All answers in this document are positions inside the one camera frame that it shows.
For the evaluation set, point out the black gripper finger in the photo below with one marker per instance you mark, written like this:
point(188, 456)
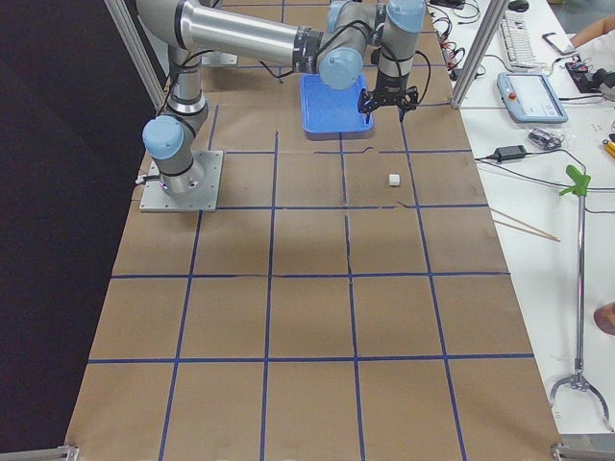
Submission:
point(409, 101)
point(364, 105)

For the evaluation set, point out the white block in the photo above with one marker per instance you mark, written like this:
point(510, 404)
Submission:
point(394, 180)

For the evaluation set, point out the blue plastic tray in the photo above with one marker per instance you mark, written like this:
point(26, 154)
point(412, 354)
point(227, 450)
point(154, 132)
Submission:
point(328, 114)

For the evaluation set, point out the black power adapter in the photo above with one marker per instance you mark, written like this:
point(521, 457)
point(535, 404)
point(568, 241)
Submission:
point(508, 153)

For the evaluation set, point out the blue teach pendant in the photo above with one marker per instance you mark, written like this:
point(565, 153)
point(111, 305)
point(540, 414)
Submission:
point(530, 98)

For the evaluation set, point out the white keyboard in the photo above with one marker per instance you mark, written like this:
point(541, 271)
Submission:
point(515, 35)

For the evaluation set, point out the wooden chopsticks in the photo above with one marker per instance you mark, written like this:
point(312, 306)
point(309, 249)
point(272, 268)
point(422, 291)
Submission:
point(509, 221)

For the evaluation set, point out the aluminium frame post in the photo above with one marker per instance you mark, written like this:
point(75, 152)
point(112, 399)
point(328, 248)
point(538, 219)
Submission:
point(487, 29)

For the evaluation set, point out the green handled reacher grabber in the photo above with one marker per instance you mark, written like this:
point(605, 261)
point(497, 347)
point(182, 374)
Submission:
point(576, 380)

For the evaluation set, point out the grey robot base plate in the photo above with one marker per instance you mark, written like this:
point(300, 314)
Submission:
point(195, 190)

